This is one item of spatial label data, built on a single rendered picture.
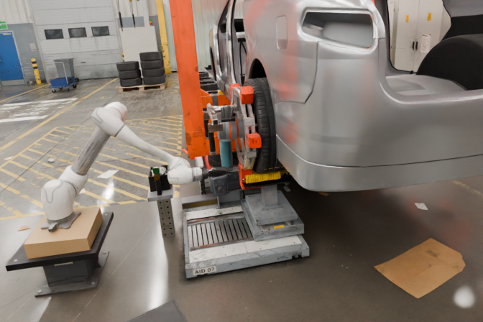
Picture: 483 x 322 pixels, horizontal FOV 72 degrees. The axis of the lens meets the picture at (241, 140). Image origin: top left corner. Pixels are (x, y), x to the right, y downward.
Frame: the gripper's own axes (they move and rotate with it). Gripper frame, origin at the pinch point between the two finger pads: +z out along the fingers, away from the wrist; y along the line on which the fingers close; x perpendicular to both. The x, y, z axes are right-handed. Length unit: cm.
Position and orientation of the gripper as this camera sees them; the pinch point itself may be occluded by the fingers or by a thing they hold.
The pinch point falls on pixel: (232, 169)
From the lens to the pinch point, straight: 219.0
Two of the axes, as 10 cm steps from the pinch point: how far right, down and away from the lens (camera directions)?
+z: 9.8, -1.1, 1.5
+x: -1.6, -8.8, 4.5
